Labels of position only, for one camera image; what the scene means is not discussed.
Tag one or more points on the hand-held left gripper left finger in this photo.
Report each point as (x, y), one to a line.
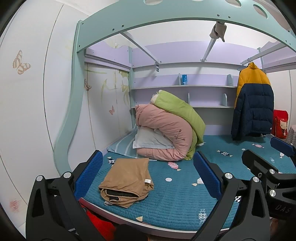
(92, 166)

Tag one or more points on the brown butterfly sticker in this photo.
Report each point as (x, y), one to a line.
(87, 85)

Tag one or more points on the person's red garment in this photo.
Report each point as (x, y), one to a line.
(101, 227)

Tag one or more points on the pink butterfly sticker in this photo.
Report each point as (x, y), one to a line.
(112, 110)

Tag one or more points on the white metal rail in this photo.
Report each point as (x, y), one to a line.
(208, 49)
(140, 47)
(266, 54)

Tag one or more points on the red cartoon bag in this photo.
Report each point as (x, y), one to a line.
(281, 125)

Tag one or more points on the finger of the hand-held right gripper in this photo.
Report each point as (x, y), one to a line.
(282, 145)
(256, 162)

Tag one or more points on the clothes hanger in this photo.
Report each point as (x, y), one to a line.
(241, 68)

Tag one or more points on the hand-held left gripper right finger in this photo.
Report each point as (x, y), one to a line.
(205, 171)

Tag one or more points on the yellow and navy puffer jacket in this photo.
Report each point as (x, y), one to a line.
(254, 106)

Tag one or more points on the white floral wardrobe doors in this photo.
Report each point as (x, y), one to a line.
(46, 115)

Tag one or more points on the mint green bunk bed frame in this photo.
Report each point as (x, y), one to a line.
(185, 11)

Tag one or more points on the teal quilted bed mat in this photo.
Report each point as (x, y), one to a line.
(175, 204)

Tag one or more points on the large tan butterfly sticker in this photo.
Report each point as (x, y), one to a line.
(21, 63)

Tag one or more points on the blue box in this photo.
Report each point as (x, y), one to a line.
(184, 79)

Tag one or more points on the striped blue pillow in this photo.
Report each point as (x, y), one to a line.
(120, 146)

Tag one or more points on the grey hanging cloth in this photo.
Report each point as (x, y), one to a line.
(217, 31)

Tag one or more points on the lavender wall shelf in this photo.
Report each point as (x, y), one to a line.
(185, 87)

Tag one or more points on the green quilt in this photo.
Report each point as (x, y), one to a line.
(182, 109)

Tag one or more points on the tan jacket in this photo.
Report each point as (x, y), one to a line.
(124, 178)

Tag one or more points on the white pillow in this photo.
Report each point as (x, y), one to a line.
(150, 139)

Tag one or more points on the pink quilt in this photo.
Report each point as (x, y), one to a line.
(166, 129)

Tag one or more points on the black hanging tag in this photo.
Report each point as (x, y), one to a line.
(157, 67)

